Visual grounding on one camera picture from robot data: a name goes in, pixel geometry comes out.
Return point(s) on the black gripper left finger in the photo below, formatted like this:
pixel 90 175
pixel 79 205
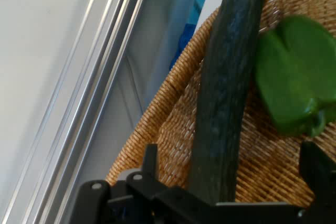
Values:
pixel 150 163

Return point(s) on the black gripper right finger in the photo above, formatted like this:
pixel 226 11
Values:
pixel 320 176

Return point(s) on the green toy bell pepper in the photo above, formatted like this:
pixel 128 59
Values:
pixel 288 77

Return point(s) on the dark green toy cucumber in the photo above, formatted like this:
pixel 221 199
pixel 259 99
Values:
pixel 228 77

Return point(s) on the aluminium wall rail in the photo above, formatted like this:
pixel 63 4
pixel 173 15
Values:
pixel 86 103

